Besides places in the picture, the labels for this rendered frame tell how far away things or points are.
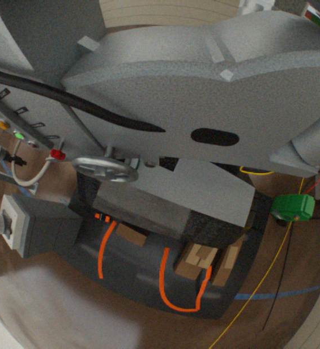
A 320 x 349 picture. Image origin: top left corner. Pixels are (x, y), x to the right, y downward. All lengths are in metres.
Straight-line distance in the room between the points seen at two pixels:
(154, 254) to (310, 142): 1.48
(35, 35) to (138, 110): 0.18
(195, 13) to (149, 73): 6.26
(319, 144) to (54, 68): 0.51
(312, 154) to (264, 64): 0.30
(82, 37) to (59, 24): 0.06
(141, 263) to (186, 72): 1.56
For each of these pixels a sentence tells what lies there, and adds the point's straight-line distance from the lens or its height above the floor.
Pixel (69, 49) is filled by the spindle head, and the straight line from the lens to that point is 0.24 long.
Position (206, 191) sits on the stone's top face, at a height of 0.82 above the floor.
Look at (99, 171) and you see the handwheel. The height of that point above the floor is 1.22.
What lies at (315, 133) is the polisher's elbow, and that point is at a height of 1.33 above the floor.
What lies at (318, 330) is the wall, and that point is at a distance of 5.17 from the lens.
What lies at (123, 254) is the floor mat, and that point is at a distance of 1.58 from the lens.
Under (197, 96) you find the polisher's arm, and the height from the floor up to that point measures 1.36.
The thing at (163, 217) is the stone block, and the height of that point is 0.74.
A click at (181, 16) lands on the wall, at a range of 6.54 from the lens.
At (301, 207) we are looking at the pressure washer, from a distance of 1.78.
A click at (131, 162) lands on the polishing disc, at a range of 0.67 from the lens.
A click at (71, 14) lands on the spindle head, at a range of 0.27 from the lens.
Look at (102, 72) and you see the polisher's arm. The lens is 0.18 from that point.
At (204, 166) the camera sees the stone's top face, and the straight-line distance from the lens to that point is 0.71.
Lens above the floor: 1.46
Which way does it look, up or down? 74 degrees down
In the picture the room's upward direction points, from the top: 5 degrees counter-clockwise
